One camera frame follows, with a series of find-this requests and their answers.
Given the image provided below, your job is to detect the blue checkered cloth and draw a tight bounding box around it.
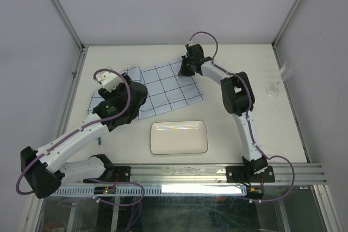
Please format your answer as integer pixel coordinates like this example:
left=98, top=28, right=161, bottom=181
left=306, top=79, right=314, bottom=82
left=87, top=56, right=204, bottom=120

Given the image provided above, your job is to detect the left aluminium frame post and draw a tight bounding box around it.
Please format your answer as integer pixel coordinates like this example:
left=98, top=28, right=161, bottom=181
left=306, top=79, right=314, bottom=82
left=49, top=0, right=84, bottom=50

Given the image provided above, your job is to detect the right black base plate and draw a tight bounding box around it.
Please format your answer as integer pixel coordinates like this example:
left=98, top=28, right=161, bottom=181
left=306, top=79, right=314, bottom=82
left=225, top=165, right=275, bottom=184

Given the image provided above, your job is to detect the aluminium frame post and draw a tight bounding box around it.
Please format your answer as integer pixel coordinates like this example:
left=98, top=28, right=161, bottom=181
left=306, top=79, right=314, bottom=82
left=49, top=0, right=84, bottom=50
left=271, top=0, right=303, bottom=49

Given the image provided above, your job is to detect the white slotted cable duct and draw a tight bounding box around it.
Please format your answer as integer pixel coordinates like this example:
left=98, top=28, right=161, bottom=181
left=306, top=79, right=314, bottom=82
left=52, top=184, right=247, bottom=197

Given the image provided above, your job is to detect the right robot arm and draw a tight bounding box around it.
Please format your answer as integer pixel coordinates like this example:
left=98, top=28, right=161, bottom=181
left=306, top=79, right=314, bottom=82
left=178, top=44, right=268, bottom=181

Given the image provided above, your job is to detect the white rectangular plate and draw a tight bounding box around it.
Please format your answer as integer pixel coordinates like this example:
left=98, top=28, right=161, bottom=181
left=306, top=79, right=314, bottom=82
left=150, top=121, right=208, bottom=155

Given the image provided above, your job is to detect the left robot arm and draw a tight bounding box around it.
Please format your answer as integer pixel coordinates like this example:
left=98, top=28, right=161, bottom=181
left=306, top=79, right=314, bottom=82
left=20, top=68, right=148, bottom=199

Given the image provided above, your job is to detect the right aluminium frame post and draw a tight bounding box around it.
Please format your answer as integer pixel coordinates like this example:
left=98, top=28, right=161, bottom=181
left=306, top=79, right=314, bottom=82
left=271, top=0, right=303, bottom=49

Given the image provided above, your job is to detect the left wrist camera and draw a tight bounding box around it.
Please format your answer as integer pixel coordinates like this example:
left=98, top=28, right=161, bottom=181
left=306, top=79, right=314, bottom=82
left=96, top=71, right=122, bottom=92

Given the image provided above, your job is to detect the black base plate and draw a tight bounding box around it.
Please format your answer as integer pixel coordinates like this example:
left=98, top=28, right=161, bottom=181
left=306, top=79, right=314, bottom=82
left=225, top=165, right=275, bottom=184
left=83, top=165, right=132, bottom=184

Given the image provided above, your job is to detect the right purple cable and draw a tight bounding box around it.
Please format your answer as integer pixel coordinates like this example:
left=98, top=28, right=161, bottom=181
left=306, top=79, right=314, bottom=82
left=186, top=31, right=296, bottom=203

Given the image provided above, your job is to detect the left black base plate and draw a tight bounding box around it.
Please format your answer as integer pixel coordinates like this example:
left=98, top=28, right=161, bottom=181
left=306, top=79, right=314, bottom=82
left=83, top=165, right=132, bottom=184

